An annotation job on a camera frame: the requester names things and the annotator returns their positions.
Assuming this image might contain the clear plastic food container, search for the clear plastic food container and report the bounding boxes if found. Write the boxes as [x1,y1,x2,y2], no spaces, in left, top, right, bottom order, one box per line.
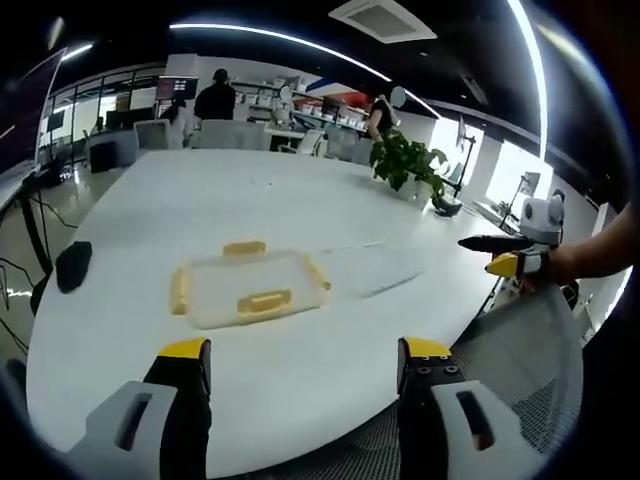
[168,239,334,330]

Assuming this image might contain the green potted plant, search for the green potted plant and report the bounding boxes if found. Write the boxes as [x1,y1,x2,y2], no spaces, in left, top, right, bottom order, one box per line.
[369,128,450,205]

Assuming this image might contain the white office chair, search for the white office chair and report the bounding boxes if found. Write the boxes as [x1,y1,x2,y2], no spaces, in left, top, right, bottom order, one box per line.
[298,130,327,157]
[133,119,170,152]

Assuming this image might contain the black table leg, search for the black table leg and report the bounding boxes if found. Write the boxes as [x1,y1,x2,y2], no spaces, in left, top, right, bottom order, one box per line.
[18,188,54,277]

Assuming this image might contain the large dark screen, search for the large dark screen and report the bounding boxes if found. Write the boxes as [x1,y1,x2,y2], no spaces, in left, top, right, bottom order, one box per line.
[0,46,69,177]

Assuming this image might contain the black cloth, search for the black cloth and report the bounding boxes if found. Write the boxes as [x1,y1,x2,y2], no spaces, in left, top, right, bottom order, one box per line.
[54,240,95,294]

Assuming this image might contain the desk lamp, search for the desk lamp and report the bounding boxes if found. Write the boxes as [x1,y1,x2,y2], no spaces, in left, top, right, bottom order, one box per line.
[498,173,532,227]

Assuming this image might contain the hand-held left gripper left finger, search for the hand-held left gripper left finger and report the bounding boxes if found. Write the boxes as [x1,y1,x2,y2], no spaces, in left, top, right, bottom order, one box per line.
[64,337,214,480]

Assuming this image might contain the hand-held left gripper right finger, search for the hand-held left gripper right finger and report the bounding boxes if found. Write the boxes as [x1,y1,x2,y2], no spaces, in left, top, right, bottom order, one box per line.
[397,337,546,480]

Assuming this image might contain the grey mesh office chair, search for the grey mesh office chair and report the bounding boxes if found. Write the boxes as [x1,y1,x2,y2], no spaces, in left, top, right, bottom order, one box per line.
[344,283,587,464]

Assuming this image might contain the black box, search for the black box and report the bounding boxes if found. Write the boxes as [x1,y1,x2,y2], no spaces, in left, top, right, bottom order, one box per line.
[89,141,122,174]

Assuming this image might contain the ceiling air vent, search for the ceiling air vent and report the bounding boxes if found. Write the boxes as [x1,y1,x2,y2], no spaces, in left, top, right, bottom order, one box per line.
[327,0,439,45]

